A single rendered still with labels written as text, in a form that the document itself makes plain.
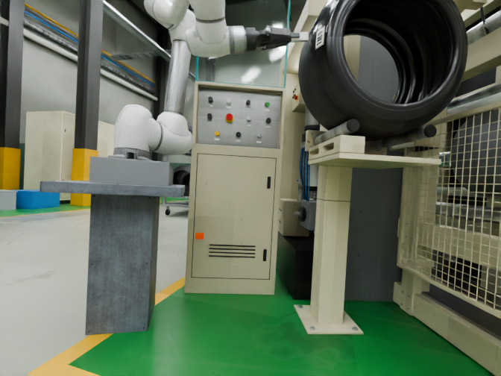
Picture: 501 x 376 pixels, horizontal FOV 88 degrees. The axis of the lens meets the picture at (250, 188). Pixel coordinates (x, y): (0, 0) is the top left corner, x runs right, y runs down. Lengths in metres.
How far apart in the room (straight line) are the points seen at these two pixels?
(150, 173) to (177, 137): 0.29
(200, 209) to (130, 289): 0.57
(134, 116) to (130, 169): 0.26
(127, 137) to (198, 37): 0.54
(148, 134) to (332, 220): 0.97
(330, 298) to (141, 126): 1.22
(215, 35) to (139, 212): 0.77
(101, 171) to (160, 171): 0.24
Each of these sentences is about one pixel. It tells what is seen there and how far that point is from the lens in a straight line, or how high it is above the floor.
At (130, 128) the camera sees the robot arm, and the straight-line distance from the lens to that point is 1.31.
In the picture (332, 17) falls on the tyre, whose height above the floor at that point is 1.25.
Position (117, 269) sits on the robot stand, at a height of 0.28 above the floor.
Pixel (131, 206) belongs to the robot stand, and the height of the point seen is 0.56.
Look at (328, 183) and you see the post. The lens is 1.31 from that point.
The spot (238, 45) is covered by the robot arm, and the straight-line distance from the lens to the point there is 1.06.
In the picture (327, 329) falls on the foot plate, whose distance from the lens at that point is 1.45.
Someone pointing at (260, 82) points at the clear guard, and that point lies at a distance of 1.71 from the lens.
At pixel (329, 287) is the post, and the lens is 1.41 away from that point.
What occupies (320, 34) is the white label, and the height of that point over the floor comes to 1.19.
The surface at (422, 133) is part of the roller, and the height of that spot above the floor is 0.89.
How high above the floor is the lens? 0.69
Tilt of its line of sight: 1 degrees down
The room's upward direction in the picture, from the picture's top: 3 degrees clockwise
